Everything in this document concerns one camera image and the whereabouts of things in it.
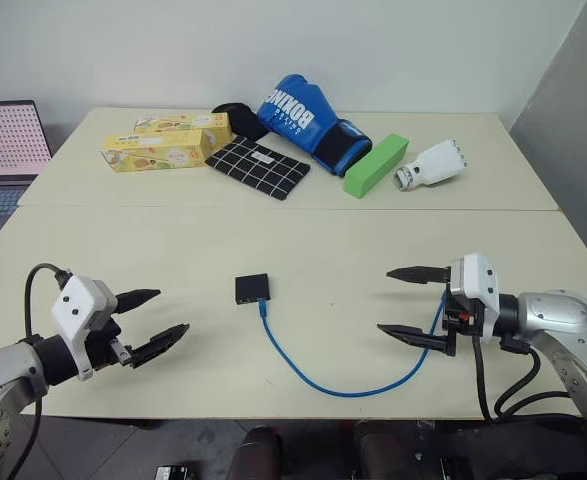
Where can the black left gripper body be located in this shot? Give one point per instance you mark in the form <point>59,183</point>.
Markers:
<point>104,350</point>

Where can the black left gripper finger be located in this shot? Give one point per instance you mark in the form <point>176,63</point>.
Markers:
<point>160,342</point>
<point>135,299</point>

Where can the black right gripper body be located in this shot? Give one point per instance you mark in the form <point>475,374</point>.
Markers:
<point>465,320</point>

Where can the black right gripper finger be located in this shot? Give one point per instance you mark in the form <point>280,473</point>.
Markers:
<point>418,275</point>
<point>413,336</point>

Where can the white robotic hand part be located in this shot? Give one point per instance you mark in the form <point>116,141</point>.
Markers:
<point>435,165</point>

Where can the green foam block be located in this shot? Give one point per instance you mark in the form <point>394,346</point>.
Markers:
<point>375,165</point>

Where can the small black labelled device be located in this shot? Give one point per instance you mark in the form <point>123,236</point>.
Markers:
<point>173,473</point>

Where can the dark rounded shape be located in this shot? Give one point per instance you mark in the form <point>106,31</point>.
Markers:
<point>255,452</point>

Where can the yellow printed carton box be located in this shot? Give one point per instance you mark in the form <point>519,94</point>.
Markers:
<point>153,152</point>
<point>183,125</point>

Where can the black white-checked cloth pouch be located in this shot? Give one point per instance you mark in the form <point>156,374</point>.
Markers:
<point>258,167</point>

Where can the blue boxing glove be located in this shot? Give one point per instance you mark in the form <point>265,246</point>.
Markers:
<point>298,120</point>

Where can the grey laptop with pink screen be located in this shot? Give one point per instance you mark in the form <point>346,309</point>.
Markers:
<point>0,145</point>

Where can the black round object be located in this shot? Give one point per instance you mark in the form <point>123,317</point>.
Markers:
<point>243,120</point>

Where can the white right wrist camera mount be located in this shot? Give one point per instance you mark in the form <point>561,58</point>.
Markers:
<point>475,285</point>

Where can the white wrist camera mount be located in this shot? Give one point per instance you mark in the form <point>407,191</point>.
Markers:
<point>475,285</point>
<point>75,300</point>

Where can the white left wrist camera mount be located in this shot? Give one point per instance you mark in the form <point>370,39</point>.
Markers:
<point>75,300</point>

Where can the small black adapter box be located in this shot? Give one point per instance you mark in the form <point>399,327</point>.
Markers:
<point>251,289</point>

